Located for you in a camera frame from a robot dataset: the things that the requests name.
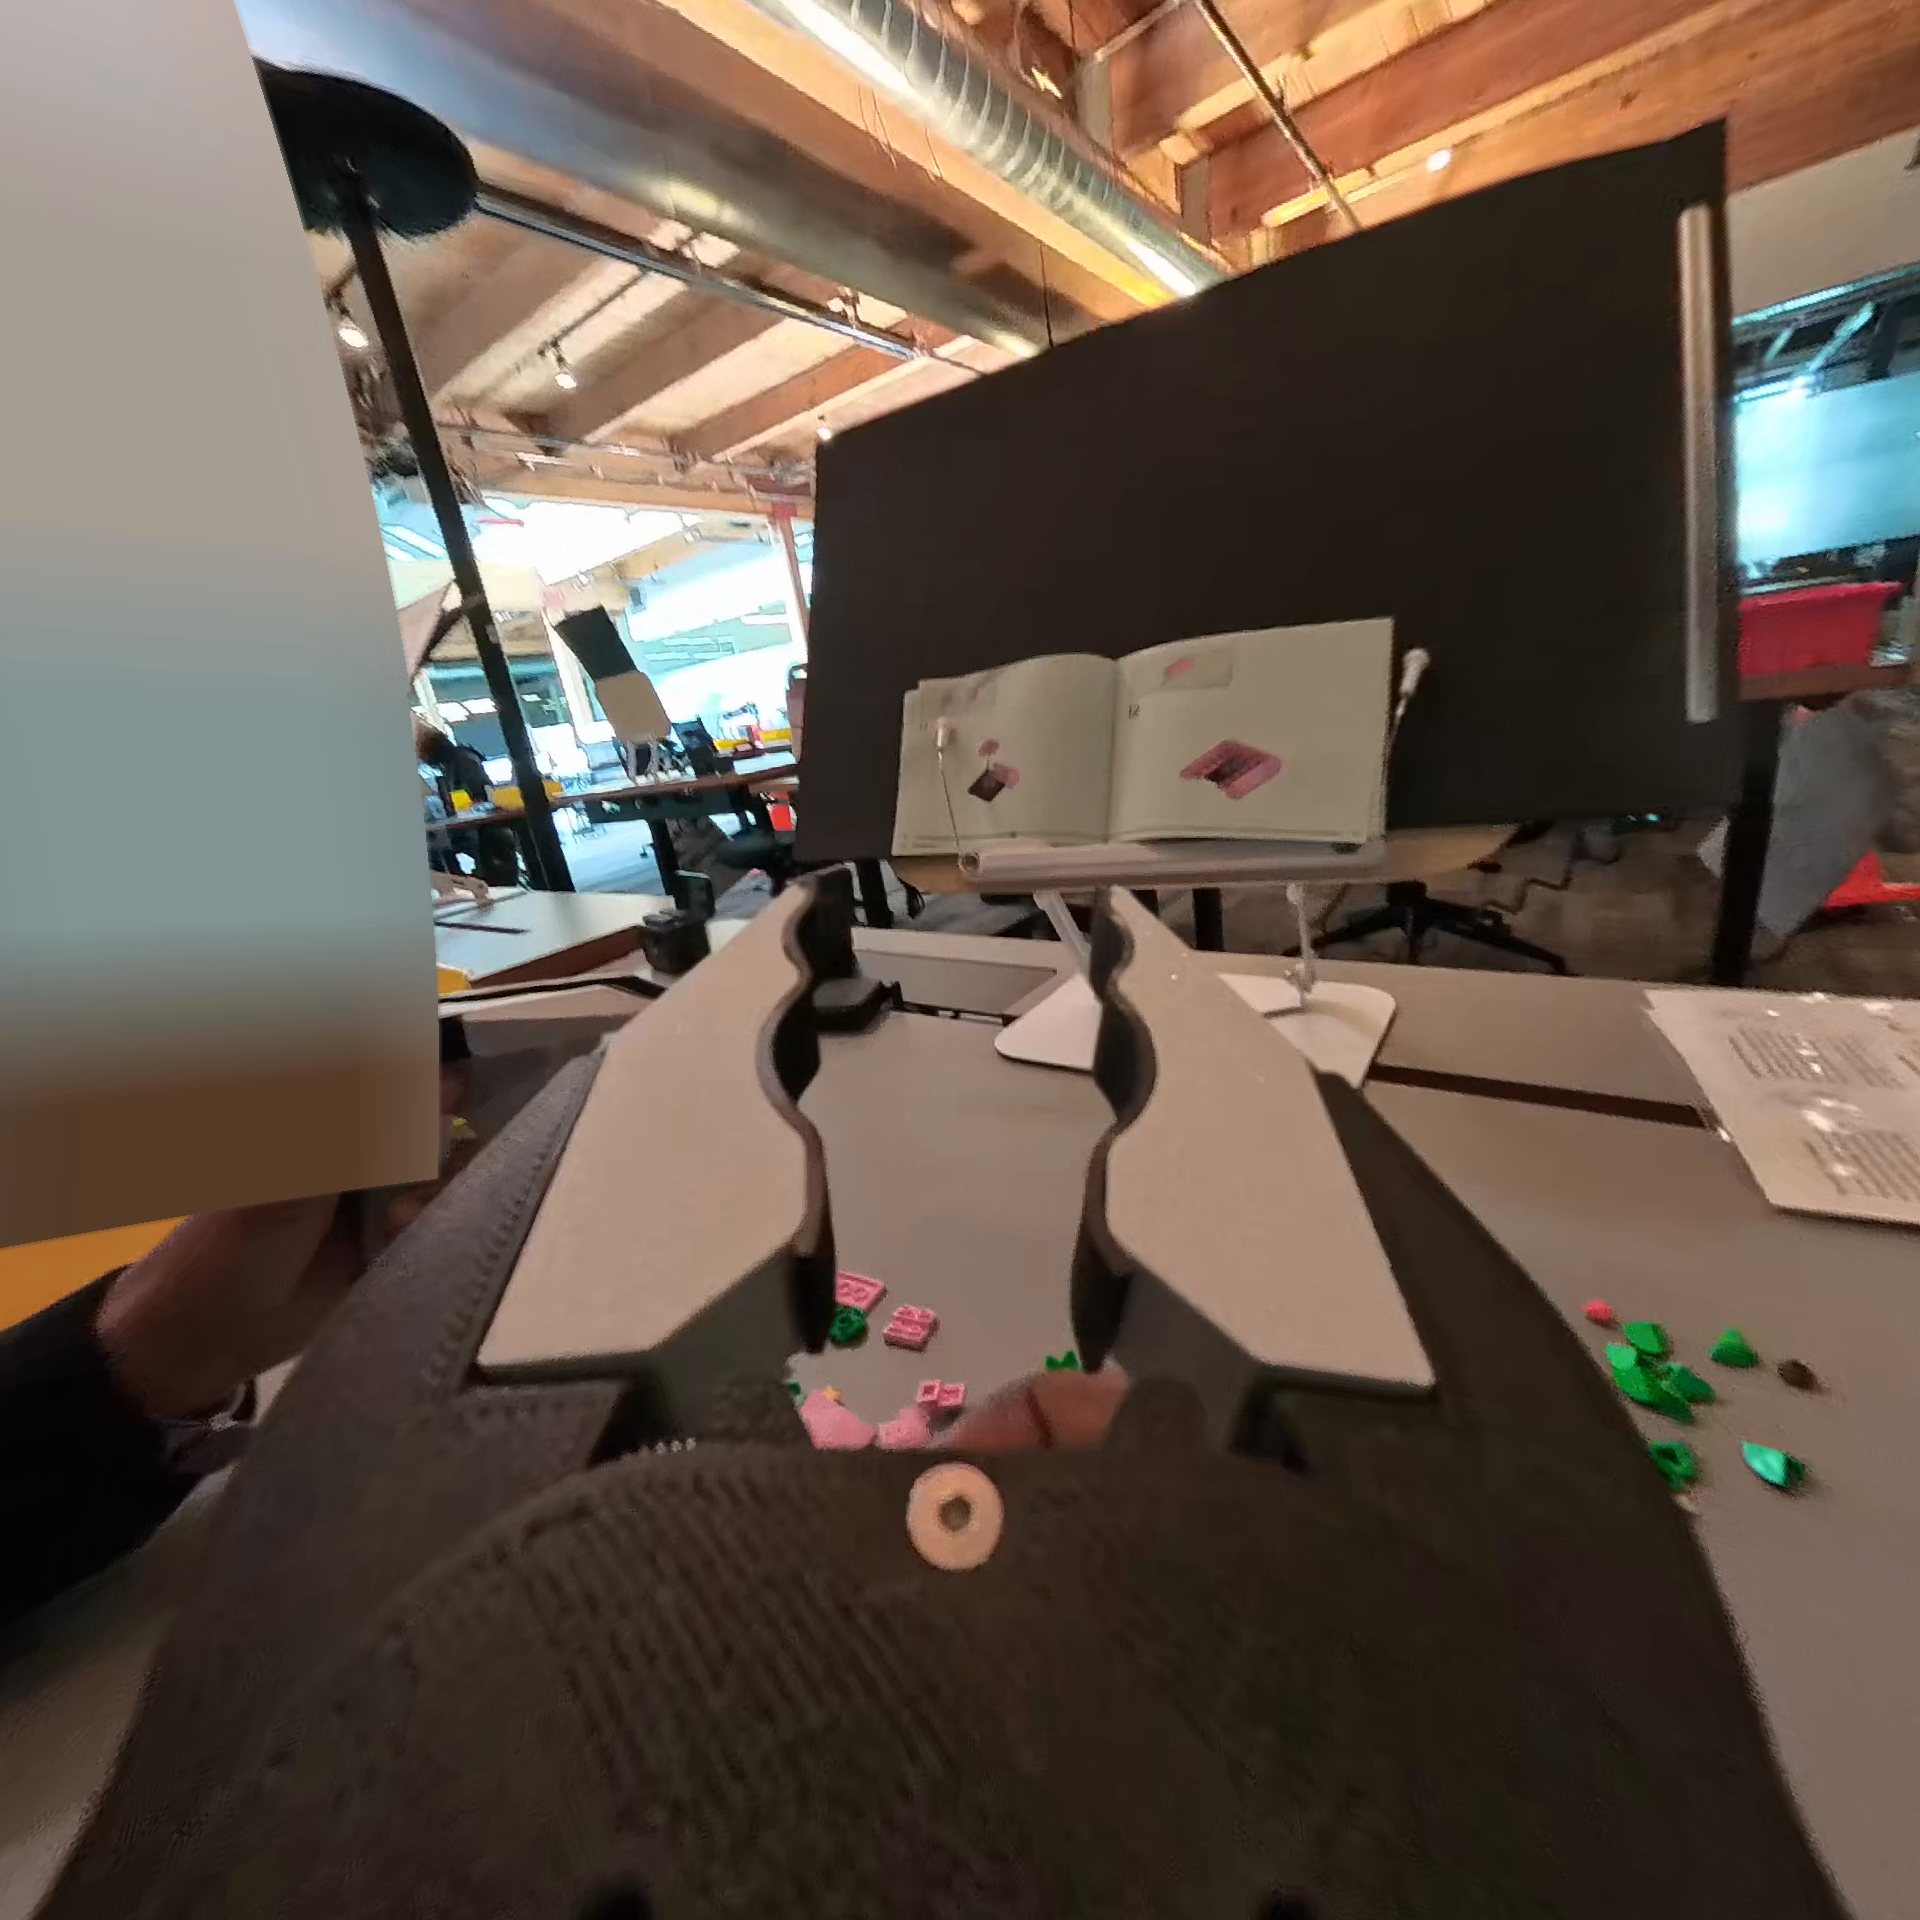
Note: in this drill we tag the paper instruction booklet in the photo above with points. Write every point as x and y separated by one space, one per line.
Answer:
1276 734

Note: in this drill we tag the red plastic crate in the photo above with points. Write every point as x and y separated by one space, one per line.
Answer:
1817 629

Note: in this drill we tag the black office chair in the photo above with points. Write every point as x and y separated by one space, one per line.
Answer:
1441 921

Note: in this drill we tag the silver ventilation duct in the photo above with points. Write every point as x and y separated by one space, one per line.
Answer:
974 105

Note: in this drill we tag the long wooden desk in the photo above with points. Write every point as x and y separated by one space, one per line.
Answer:
676 780

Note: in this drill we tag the black dock device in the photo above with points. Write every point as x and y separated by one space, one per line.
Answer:
855 1001

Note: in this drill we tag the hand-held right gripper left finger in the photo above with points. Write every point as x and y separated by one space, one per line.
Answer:
661 1201

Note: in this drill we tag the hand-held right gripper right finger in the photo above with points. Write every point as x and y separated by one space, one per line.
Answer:
1261 1231

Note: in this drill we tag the pile of pink toy bricks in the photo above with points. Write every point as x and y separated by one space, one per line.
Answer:
862 1288

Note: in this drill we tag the person's left hand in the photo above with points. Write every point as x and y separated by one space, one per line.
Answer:
226 1306

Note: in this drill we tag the round wooden table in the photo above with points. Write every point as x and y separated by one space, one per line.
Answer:
1441 849

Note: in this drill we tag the white book stand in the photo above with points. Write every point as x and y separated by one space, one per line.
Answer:
1329 1028

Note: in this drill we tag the small black battery box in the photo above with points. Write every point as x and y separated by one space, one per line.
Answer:
676 937

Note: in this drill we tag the black panel on cardboard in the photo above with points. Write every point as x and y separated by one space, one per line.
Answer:
599 653

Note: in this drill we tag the yellow plastic bin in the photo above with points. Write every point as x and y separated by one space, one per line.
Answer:
76 1276

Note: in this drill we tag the person's left forearm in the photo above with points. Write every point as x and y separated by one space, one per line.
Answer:
76 1454

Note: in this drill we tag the person's right hand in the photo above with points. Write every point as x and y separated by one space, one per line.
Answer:
1050 1410

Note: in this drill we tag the silver metal tube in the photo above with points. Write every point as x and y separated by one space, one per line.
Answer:
1700 450

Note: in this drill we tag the printed white paper sheet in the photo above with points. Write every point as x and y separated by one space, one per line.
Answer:
1817 1110

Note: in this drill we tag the dark grey board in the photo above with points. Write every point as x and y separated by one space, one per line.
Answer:
1276 450

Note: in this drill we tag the black pole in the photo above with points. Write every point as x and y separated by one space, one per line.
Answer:
436 495

